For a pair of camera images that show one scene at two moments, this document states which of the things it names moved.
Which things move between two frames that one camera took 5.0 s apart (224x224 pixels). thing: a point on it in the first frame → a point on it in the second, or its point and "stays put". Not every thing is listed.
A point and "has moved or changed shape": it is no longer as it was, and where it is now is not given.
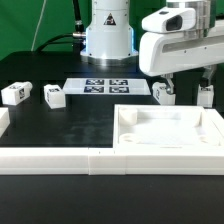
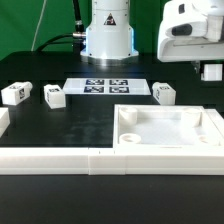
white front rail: (113, 161) stays put
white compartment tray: (141, 126) stays put
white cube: (159, 90) stays put
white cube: (205, 96) has moved or changed shape
